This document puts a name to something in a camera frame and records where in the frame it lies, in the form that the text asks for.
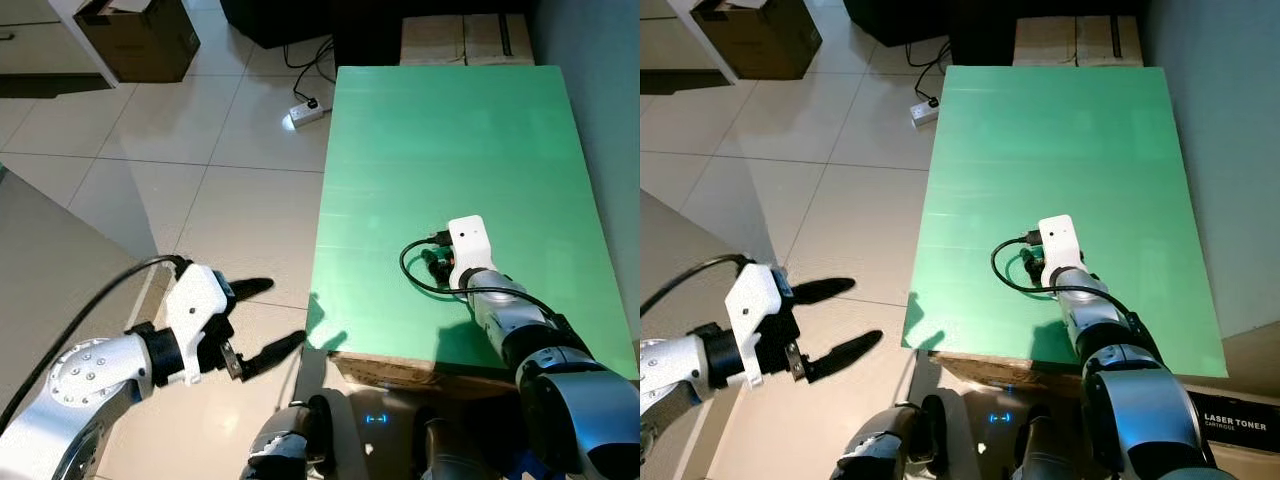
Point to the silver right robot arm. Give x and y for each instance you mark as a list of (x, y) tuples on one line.
[(1095, 320), (510, 315)]

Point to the robot left leg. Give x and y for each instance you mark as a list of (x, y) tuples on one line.
[(880, 450), (285, 445)]

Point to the robot leg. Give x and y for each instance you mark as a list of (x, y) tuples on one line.
[(880, 450), (285, 445), (1050, 455)]

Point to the brown cardboard table base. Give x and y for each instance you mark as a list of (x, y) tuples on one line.
[(400, 375), (1000, 372)]

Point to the robot pelvis with blue light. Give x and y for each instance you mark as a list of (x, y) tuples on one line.
[(1000, 418), (375, 420)]

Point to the green paper table sheet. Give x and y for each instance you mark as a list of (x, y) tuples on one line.
[(1050, 140), (450, 140)]

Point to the white power strip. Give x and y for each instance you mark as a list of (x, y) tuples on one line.
[(308, 116), (925, 113)]

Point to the robot right leg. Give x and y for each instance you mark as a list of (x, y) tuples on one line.
[(1050, 455)]

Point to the flat beige cardboard box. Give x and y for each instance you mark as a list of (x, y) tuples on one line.
[(440, 40), (1045, 40)]

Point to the open brown cardboard box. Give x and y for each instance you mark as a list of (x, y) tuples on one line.
[(140, 45), (760, 42)]

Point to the black laser toner box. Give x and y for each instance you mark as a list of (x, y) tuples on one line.
[(1235, 440)]

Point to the black furniture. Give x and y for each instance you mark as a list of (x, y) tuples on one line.
[(890, 20), (270, 20)]

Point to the white desk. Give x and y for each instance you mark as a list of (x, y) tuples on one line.
[(85, 40), (705, 40)]

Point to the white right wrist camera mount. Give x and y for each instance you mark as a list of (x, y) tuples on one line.
[(1060, 243), (470, 245)]

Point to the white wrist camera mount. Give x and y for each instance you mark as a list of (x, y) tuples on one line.
[(760, 300), (1060, 243), (470, 245), (195, 300)]

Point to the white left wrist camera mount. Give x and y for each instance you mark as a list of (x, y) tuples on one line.
[(195, 300), (760, 300)]

